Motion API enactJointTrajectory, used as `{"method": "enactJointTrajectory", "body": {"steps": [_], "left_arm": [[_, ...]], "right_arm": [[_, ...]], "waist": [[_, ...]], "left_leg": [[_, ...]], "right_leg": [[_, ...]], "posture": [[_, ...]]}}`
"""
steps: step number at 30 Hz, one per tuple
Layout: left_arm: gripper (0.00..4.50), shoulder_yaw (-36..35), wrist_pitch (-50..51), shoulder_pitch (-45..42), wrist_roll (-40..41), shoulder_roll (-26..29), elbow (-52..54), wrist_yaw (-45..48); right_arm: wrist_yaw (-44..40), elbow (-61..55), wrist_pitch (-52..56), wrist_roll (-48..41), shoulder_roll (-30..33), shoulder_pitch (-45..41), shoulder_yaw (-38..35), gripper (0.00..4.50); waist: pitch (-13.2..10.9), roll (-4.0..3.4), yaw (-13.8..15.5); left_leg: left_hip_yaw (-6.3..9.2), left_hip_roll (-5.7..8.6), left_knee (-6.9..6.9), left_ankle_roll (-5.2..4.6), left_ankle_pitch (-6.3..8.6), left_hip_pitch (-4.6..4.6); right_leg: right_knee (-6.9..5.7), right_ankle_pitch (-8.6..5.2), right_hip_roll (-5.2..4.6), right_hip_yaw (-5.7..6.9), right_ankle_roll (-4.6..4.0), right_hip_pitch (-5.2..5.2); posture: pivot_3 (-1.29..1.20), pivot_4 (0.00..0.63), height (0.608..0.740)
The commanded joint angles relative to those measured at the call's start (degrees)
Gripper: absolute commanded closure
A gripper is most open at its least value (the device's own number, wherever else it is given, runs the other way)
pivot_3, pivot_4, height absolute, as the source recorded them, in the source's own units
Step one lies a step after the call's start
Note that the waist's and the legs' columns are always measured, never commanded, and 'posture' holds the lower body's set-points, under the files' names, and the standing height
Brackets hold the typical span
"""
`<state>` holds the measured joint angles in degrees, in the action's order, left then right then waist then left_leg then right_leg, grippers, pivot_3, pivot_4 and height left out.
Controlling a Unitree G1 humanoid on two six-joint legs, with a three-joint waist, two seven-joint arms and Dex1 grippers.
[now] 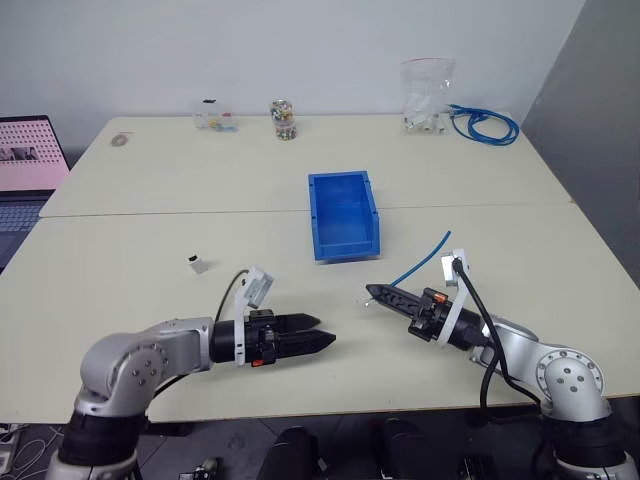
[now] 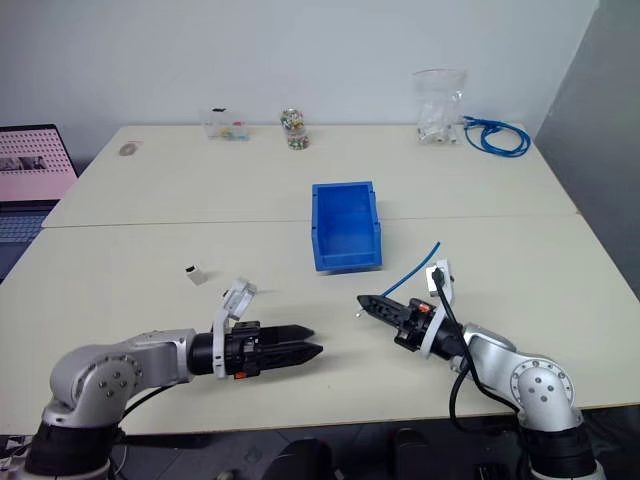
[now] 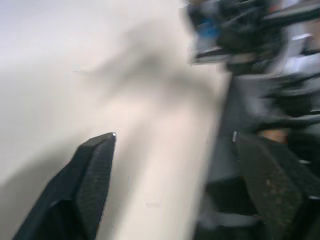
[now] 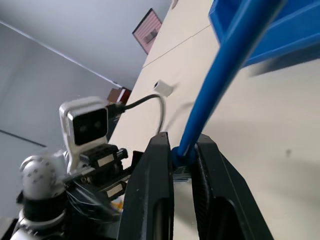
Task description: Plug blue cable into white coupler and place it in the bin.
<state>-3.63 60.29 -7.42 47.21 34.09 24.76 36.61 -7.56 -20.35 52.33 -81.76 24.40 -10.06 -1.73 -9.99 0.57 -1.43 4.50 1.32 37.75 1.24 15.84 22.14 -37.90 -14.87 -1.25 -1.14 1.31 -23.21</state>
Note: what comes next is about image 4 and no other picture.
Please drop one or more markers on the brown box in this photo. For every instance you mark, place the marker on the brown box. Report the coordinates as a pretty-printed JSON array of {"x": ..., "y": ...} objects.
[{"x": 118, "y": 96}]

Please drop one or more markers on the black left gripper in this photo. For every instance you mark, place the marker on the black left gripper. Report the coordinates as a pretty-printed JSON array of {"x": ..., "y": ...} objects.
[{"x": 105, "y": 160}]

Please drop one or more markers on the blue plastic bin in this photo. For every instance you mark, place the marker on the blue plastic bin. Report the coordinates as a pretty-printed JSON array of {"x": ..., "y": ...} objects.
[{"x": 290, "y": 32}]

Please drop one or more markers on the pink framed board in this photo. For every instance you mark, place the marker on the pink framed board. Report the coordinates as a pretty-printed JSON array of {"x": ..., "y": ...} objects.
[{"x": 147, "y": 30}]

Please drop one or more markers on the blue rod tool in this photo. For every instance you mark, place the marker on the blue rod tool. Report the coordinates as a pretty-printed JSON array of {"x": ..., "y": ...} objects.
[{"x": 220, "y": 75}]

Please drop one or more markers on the white coupler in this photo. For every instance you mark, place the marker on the white coupler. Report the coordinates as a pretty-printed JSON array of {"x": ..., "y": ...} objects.
[{"x": 163, "y": 88}]

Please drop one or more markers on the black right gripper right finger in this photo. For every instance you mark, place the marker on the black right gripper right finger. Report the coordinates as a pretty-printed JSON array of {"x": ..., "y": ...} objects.
[{"x": 225, "y": 200}]

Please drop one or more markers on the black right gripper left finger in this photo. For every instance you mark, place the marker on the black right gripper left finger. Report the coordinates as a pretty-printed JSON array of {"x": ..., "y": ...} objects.
[{"x": 145, "y": 190}]

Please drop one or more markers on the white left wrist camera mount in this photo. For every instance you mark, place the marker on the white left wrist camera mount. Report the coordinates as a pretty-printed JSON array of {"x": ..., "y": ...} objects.
[{"x": 87, "y": 122}]

